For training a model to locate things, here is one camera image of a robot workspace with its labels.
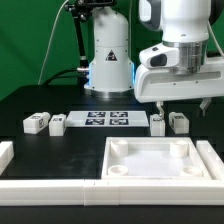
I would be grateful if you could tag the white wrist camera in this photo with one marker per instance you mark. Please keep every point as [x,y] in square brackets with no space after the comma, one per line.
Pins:
[159,56]

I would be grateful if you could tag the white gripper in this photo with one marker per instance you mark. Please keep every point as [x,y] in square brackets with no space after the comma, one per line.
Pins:
[157,85]

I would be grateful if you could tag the white square tabletop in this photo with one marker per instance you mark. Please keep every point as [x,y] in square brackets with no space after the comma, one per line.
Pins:
[152,158]

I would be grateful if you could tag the white marker sheet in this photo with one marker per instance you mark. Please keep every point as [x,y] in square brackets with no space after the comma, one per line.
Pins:
[107,119]

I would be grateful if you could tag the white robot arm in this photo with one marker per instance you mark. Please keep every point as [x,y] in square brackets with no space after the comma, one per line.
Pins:
[175,69]

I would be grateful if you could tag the black camera stand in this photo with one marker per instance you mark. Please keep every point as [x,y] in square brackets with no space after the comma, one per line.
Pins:
[81,11]

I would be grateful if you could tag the white U-shaped fence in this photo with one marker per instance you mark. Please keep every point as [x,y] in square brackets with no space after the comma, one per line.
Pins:
[121,191]

